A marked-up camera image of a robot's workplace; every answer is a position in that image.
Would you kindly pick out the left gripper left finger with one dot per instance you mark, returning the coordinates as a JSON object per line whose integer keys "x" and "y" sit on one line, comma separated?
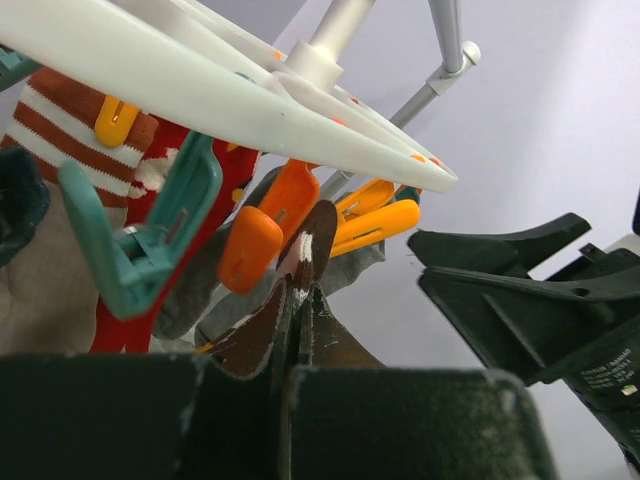
{"x": 154, "y": 416}

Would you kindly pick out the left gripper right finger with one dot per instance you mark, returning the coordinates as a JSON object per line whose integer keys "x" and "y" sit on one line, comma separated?
{"x": 353, "y": 418}

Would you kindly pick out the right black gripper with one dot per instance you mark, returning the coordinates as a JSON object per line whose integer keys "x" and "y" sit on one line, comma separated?
{"x": 584, "y": 320}

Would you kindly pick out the mustard sock striped cuff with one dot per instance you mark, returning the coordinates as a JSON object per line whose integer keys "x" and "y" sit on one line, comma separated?
{"x": 306, "y": 255}

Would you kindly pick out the orange clothes clip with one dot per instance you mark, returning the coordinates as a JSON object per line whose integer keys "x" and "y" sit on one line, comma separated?
{"x": 259, "y": 233}

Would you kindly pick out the white round clip hanger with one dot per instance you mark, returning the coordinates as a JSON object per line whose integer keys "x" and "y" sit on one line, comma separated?
{"x": 218, "y": 92}

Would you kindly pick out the teal clothes clip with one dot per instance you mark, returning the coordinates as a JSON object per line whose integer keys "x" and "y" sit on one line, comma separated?
{"x": 131, "y": 266}

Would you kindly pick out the yellow-orange clothes clip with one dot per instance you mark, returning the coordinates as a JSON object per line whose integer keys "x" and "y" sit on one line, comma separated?
{"x": 368, "y": 215}

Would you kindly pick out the red hanging sock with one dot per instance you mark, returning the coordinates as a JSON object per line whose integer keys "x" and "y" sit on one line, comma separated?
{"x": 238, "y": 164}

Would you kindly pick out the beige hanging sock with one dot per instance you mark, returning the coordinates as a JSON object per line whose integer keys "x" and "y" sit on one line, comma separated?
{"x": 52, "y": 296}

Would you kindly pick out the dark navy hanging sock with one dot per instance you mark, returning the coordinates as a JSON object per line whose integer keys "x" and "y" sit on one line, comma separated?
{"x": 25, "y": 200}

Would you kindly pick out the orange striped hanging sock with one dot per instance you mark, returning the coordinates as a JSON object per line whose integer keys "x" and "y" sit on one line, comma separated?
{"x": 54, "y": 120}

